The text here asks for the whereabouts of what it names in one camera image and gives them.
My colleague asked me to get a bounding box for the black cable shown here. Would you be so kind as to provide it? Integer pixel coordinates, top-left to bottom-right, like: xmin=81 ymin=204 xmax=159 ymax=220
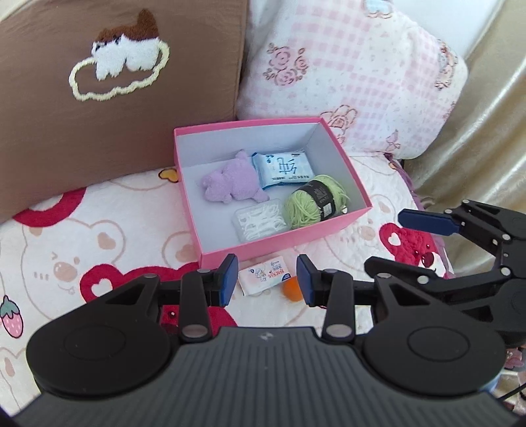
xmin=491 ymin=386 xmax=526 ymax=407

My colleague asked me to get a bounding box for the small white tissue pack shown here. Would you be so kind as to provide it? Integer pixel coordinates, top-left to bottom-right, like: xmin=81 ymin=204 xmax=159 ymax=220
xmin=238 ymin=255 xmax=293 ymax=296

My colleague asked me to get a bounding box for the bear printed blanket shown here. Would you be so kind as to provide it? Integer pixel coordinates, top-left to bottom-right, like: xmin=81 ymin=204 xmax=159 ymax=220
xmin=0 ymin=152 xmax=526 ymax=407

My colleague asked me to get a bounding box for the clear floss pick box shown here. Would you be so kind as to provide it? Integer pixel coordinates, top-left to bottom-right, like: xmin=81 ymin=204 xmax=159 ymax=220
xmin=232 ymin=198 xmax=288 ymax=243

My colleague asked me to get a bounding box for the purple plush toy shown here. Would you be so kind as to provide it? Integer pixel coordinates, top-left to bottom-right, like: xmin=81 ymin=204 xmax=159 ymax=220
xmin=200 ymin=150 xmax=268 ymax=204

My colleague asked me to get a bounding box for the beige satin cloth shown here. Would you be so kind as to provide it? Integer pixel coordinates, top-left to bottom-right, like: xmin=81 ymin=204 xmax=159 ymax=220
xmin=405 ymin=0 xmax=526 ymax=280

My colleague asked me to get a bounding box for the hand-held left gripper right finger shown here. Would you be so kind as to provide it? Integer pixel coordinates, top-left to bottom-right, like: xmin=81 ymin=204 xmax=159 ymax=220
xmin=297 ymin=254 xmax=428 ymax=343

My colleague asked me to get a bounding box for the blue wet wipes pack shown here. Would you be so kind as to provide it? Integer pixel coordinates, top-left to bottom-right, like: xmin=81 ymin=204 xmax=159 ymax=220
xmin=251 ymin=150 xmax=317 ymax=190

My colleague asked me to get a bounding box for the green yarn ball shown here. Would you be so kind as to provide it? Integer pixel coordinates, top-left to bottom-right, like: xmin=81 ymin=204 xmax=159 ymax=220
xmin=285 ymin=174 xmax=352 ymax=231

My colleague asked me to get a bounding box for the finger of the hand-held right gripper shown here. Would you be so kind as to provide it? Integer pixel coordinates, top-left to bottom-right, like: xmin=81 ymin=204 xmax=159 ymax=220
xmin=364 ymin=255 xmax=500 ymax=306
xmin=398 ymin=200 xmax=526 ymax=274

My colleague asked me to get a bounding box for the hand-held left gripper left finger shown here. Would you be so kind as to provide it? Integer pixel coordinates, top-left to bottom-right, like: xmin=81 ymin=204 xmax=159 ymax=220
xmin=105 ymin=254 xmax=240 ymax=343

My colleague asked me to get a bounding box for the brown embroidered pillow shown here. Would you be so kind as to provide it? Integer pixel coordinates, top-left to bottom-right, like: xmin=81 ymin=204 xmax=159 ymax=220
xmin=0 ymin=0 xmax=249 ymax=222

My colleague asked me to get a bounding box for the pink checked pillow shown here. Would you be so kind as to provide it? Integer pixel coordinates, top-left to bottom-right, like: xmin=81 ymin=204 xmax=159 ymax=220
xmin=236 ymin=0 xmax=469 ymax=161

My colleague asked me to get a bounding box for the pink cardboard box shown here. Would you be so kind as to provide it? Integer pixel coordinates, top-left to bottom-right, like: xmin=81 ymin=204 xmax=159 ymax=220
xmin=173 ymin=117 xmax=374 ymax=267

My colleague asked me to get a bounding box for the orange makeup sponge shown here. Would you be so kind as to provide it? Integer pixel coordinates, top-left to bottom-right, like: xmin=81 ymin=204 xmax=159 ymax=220
xmin=281 ymin=277 xmax=302 ymax=302

